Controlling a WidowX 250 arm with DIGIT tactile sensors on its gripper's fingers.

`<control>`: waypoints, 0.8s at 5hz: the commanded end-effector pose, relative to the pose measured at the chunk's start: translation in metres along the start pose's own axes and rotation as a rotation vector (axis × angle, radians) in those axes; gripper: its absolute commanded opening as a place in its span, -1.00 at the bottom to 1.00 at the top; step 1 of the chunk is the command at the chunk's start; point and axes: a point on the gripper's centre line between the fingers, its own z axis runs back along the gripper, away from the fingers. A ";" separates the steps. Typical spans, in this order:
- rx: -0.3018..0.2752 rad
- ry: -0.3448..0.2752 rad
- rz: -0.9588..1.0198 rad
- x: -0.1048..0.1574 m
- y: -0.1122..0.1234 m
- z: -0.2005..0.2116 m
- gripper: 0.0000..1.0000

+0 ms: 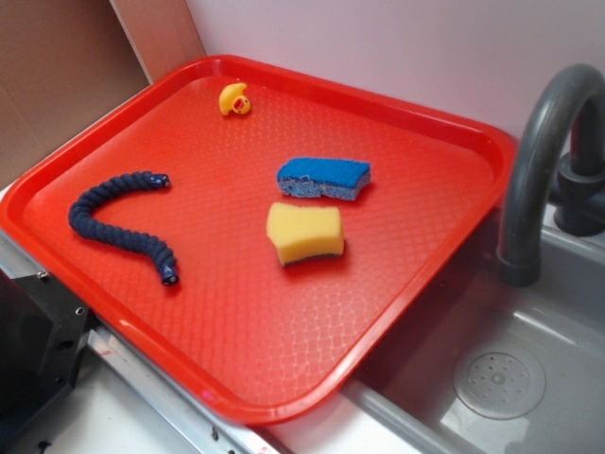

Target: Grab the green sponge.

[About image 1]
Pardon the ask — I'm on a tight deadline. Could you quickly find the yellow sponge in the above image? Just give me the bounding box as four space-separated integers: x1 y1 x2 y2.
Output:
266 202 345 266

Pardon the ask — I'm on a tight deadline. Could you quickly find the blue sponge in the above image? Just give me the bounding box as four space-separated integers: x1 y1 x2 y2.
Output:
276 157 372 201

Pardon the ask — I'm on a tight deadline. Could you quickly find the red plastic tray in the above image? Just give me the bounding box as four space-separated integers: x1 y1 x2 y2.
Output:
1 56 516 426

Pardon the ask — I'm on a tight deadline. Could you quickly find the yellow rubber duck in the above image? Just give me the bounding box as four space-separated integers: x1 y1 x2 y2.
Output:
218 82 251 116

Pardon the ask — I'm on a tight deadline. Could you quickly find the grey plastic sink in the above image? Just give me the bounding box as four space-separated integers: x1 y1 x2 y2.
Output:
343 214 604 453

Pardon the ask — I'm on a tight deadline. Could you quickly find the round sink drain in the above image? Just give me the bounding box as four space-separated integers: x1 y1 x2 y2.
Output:
453 342 546 420

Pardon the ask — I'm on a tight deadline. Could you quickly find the grey curved faucet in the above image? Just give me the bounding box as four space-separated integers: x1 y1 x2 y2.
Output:
497 64 604 287

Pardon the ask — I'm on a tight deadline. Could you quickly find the brown cardboard panel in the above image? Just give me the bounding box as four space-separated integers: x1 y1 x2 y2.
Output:
1 1 205 186

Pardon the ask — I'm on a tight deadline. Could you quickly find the navy blue rope toy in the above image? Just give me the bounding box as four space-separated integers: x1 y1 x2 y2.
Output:
67 170 180 287

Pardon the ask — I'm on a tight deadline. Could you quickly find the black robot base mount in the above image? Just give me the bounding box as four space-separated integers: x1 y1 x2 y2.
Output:
1 273 90 420

